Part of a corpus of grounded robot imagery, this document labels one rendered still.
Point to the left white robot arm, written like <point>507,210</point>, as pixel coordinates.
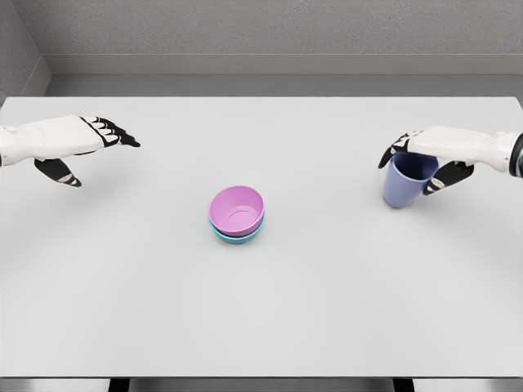
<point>9,145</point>

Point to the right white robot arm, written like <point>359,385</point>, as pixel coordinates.
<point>504,152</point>

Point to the teal bowl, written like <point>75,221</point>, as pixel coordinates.
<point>241,237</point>

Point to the pink bowl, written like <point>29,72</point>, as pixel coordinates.
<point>236,210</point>

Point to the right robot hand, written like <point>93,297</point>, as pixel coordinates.
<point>445,145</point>

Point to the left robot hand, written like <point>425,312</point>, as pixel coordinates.
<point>61,136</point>

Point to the blue cup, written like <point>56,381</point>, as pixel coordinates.
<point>402,183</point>

